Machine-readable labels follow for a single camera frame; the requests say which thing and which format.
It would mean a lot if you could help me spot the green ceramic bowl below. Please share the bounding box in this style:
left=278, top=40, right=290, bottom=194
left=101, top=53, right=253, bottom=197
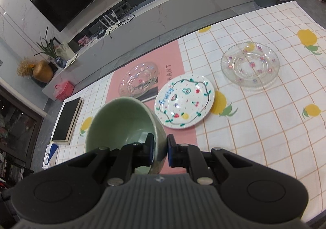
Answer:
left=85, top=97, right=167, bottom=174

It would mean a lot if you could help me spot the white fruity painted plate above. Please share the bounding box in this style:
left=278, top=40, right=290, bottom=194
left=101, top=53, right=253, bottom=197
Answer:
left=154, top=73, right=214, bottom=129

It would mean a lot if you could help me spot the clear glass plate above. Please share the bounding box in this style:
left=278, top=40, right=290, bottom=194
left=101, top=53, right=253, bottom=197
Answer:
left=118, top=62, right=159, bottom=102
left=220, top=42, right=280, bottom=88

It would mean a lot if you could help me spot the black notebook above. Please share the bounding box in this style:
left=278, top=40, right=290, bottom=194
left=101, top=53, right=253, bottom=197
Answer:
left=51, top=97, right=83, bottom=144

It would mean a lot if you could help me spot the blue white box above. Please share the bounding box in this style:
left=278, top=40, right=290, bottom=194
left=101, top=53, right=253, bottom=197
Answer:
left=43, top=144, right=58, bottom=169

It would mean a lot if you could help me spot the pink storage box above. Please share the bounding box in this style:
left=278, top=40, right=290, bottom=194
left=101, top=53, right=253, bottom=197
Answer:
left=54, top=81, right=75, bottom=101

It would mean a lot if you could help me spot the checkered lemon tablecloth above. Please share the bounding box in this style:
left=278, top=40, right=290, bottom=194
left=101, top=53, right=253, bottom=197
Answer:
left=56, top=1, right=325, bottom=221

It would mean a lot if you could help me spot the golden vase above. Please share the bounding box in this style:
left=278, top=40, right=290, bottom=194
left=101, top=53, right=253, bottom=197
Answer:
left=33, top=60, right=54, bottom=83

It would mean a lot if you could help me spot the white wifi router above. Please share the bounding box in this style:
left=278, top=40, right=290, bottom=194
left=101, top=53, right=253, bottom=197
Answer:
left=99, top=10, right=120, bottom=28

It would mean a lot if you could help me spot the potted plant in blue vase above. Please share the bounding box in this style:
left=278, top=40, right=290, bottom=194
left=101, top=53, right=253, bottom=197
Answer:
left=36, top=27, right=67, bottom=69

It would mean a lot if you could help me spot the white tv console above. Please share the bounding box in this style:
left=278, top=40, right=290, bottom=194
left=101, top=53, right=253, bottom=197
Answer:
left=42, top=0, right=254, bottom=98

